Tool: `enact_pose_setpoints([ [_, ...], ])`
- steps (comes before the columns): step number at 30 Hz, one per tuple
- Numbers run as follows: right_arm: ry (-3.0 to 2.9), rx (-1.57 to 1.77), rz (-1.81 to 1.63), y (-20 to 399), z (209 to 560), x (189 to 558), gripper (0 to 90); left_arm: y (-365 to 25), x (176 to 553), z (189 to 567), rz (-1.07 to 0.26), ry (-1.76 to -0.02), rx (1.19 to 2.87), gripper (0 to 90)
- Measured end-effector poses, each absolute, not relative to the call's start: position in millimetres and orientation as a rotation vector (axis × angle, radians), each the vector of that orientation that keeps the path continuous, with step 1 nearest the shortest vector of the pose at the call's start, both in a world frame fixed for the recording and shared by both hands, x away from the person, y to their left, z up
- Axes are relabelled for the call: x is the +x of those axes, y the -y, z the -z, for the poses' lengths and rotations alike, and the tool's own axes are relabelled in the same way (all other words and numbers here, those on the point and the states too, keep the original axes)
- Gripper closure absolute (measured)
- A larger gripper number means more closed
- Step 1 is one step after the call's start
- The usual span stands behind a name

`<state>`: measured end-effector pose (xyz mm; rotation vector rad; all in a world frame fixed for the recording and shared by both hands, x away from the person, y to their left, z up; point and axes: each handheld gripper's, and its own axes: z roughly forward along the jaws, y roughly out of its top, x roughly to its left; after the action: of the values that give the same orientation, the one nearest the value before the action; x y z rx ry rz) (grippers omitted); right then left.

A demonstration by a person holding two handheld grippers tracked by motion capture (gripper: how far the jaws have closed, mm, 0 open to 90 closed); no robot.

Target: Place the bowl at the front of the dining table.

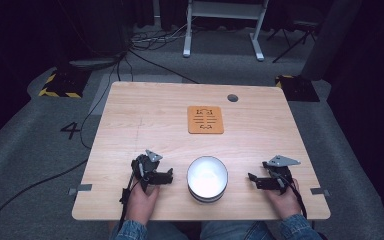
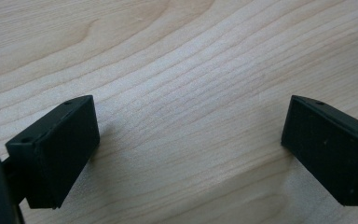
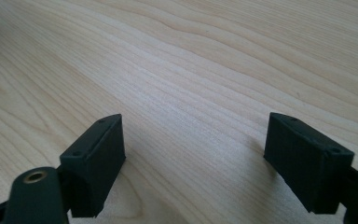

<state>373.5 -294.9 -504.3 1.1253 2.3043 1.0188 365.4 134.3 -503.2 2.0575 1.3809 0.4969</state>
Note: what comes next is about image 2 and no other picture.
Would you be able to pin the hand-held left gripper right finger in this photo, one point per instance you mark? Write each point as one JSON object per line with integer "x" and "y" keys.
{"x": 329, "y": 149}

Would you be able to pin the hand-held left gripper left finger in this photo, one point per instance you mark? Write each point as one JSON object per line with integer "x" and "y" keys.
{"x": 59, "y": 149}

